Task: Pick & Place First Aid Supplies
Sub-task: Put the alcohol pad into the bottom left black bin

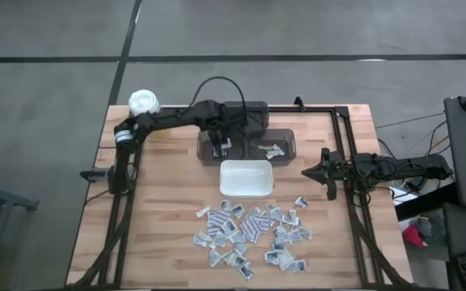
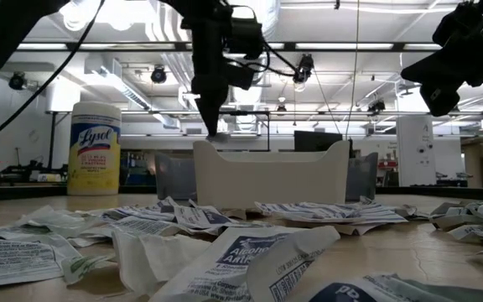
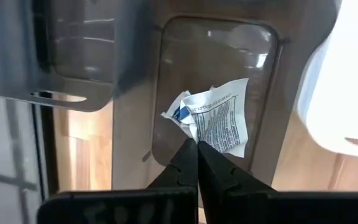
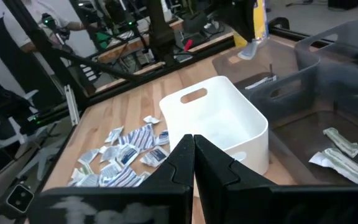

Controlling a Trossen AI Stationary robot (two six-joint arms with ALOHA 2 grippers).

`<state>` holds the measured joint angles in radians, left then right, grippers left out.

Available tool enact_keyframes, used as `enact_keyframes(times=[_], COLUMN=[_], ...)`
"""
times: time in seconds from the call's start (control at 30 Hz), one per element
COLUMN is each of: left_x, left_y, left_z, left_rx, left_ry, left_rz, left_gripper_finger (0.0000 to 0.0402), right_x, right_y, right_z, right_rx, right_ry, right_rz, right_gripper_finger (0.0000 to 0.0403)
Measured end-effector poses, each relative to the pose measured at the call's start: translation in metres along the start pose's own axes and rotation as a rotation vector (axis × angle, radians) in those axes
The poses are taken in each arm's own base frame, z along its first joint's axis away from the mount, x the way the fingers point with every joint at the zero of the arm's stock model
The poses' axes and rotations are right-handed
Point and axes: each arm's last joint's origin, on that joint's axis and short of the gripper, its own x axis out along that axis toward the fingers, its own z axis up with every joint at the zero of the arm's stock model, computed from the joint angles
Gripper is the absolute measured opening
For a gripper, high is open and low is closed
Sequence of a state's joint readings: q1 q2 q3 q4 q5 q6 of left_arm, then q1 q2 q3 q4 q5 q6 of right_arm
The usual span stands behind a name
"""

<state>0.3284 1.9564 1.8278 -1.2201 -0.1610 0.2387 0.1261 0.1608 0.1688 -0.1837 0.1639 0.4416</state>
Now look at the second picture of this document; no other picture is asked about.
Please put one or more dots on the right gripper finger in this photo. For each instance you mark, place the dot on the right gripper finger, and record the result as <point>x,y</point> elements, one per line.
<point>432,72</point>

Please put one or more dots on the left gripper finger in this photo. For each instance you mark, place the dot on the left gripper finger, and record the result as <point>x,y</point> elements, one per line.
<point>213,109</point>

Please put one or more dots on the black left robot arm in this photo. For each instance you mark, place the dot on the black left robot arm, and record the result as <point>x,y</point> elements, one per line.
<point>2,38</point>

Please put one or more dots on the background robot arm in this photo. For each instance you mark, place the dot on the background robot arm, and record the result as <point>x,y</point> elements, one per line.
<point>23,170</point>

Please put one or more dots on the black ceiling lamp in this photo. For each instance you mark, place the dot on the black ceiling lamp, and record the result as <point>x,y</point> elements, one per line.
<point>375,105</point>
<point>158,74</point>
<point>17,80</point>

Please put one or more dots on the grey translucent plastic bin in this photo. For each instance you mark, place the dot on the grey translucent plastic bin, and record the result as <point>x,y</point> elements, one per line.
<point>174,176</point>
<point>361,176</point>

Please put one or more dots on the black rig beam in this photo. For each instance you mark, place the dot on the black rig beam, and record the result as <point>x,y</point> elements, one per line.
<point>289,46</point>

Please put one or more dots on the white plastic bin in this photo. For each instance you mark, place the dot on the white plastic bin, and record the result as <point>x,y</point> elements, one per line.
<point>271,180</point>

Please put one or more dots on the white square column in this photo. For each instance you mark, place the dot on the white square column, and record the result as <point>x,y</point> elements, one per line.
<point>415,168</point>

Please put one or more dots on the black monitor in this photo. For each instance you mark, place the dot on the black monitor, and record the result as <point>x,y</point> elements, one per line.
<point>317,142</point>

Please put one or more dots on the yellow Lysol wipes canister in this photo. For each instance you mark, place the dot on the yellow Lysol wipes canister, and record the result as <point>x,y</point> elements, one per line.
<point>95,168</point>

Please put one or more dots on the black background metal frame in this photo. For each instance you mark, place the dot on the black background metal frame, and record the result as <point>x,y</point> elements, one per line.
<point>245,112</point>

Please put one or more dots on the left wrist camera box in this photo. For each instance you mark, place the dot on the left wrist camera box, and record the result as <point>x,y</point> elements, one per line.
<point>245,38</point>

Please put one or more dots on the black hanging rig camera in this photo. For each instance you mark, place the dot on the black hanging rig camera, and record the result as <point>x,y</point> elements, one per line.
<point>304,67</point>

